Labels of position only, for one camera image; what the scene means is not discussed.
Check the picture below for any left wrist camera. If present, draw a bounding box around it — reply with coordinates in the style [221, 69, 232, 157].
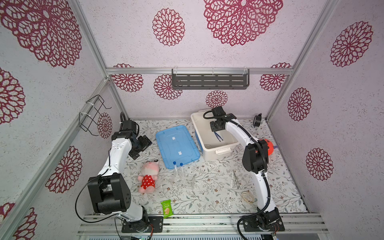
[120, 112, 140, 135]

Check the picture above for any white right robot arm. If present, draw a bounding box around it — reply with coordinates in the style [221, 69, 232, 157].
[210, 115, 285, 238]

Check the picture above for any glass stirring rod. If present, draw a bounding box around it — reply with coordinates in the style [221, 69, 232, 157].
[228, 171, 235, 209]

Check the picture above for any pink frog plush toy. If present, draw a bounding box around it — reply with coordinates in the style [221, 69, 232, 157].
[138, 160, 160, 194]

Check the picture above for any grey wall shelf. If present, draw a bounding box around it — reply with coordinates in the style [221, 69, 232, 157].
[171, 69, 250, 90]

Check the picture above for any blue plastic bin lid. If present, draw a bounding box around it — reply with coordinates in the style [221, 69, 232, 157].
[156, 126, 201, 170]

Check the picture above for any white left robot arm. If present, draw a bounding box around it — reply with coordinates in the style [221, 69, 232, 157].
[87, 131, 150, 232]

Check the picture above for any green snack packet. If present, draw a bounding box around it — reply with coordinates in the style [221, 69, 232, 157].
[161, 200, 173, 219]

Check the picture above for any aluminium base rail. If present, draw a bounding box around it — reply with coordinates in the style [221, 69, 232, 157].
[75, 213, 329, 240]

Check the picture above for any black wire wall rack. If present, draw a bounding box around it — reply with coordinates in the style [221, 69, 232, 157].
[78, 95, 111, 137]

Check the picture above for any white plastic storage bin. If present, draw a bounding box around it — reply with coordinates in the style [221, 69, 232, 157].
[191, 110, 239, 161]

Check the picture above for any aluminium frame post right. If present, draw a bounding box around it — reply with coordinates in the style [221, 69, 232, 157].
[265, 0, 340, 123]

